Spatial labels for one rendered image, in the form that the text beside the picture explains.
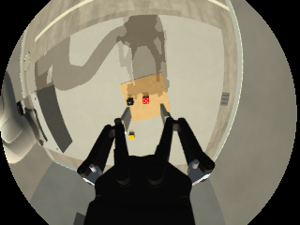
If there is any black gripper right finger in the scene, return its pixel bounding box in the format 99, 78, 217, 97
146, 103, 216, 186

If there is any black die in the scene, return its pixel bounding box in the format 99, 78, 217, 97
127, 97, 134, 106

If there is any red die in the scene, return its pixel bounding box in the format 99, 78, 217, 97
142, 96, 149, 104

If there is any yellow die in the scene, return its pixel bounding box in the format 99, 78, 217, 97
128, 132, 135, 140

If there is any tan square mat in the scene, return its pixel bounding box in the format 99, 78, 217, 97
119, 73, 171, 122

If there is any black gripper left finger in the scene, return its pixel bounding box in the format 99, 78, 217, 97
77, 107, 132, 185

